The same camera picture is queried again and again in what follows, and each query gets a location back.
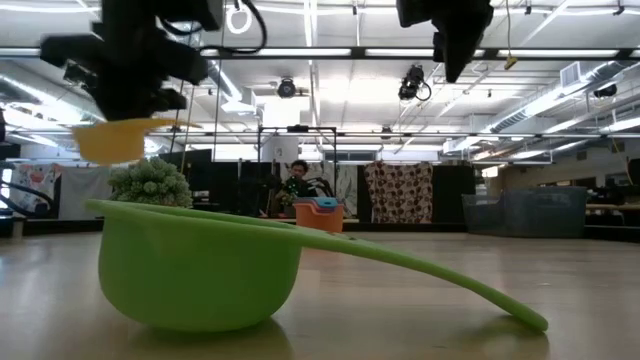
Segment black stand frame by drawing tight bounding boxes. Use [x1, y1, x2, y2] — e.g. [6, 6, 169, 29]
[257, 124, 339, 217]

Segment grey plastic basket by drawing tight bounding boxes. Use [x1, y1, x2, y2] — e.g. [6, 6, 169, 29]
[460, 185, 588, 239]

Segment orange measuring cup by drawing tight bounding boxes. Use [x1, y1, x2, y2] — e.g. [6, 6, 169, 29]
[293, 199, 346, 234]

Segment green measuring cup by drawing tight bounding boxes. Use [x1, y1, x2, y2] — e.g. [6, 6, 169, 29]
[84, 198, 550, 334]

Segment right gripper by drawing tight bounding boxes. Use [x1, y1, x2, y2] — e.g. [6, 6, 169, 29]
[396, 0, 495, 84]

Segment black overhead crossbar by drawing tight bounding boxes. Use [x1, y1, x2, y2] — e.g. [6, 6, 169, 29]
[0, 46, 640, 62]

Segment black ceiling spotlights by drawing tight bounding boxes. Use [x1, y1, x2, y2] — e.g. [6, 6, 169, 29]
[62, 62, 99, 94]

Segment grey cloth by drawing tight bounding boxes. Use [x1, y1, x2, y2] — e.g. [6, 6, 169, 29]
[58, 165, 113, 220]

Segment yellow hanging cable plug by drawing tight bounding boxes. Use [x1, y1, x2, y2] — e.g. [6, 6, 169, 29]
[503, 0, 519, 71]

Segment round black ceiling fixture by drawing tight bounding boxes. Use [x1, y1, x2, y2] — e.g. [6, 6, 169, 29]
[276, 77, 298, 99]

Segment floral cloth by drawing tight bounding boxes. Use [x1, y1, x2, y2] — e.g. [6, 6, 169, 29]
[9, 162, 65, 216]
[294, 162, 359, 217]

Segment black ceiling-mounted camera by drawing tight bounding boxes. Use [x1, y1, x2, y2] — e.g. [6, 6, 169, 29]
[398, 63, 433, 103]

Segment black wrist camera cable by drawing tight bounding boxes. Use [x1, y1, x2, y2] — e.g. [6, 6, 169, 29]
[159, 0, 269, 56]

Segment white ring light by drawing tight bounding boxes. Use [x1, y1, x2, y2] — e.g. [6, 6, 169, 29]
[225, 2, 254, 35]

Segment black hose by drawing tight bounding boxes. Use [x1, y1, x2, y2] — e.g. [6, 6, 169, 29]
[0, 179, 55, 219]

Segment brown dotted curtain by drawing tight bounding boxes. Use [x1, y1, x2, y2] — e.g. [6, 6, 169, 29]
[363, 160, 435, 224]

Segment person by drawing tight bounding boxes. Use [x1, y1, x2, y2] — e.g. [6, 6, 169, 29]
[276, 159, 321, 219]

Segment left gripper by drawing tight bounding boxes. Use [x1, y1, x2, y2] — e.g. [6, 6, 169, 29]
[39, 27, 210, 122]

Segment black partition panel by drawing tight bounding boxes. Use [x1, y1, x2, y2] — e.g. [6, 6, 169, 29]
[432, 164, 476, 224]
[159, 148, 281, 217]

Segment yellow measuring cup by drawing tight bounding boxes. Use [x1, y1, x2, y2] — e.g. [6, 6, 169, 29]
[71, 118, 176, 166]

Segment green plant in white pot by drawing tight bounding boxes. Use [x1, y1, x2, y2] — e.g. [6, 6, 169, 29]
[107, 157, 194, 209]

